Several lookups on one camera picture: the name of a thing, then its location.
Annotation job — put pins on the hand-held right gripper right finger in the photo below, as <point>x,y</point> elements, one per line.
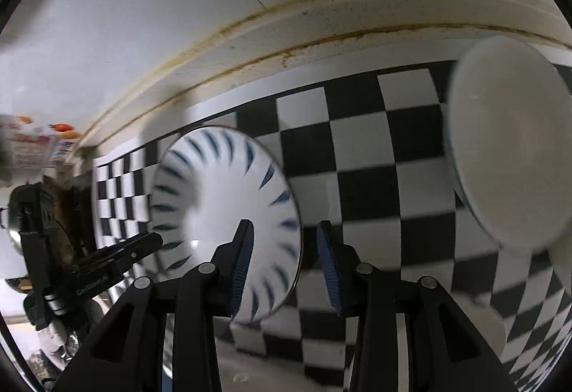
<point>330,273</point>

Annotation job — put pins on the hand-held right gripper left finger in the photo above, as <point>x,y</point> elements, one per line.
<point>239,271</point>

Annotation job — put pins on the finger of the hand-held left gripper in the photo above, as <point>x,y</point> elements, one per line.
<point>134,251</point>

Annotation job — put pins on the blue leaf pattern plate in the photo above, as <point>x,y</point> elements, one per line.
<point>219,195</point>

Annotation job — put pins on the white bowl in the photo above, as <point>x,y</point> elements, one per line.
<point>505,141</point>

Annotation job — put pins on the black and white checkered mat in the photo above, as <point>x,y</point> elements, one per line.
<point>366,150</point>

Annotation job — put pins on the colourful wall sticker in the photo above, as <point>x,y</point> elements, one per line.
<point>40,141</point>

